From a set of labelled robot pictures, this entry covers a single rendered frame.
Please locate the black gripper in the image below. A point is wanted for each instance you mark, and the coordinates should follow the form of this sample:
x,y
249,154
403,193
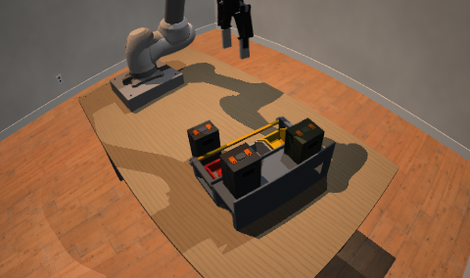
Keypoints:
x,y
224,16

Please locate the orange bar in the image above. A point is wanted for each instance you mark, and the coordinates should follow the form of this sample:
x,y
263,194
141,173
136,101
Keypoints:
x,y
237,141

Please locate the yellow bin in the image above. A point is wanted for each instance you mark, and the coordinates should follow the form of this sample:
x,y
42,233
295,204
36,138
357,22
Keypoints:
x,y
276,138

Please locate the dark grey shelf rack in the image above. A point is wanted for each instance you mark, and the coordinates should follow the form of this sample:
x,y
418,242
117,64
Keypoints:
x,y
278,171

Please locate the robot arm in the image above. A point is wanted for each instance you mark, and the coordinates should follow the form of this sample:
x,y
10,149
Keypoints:
x,y
144,47

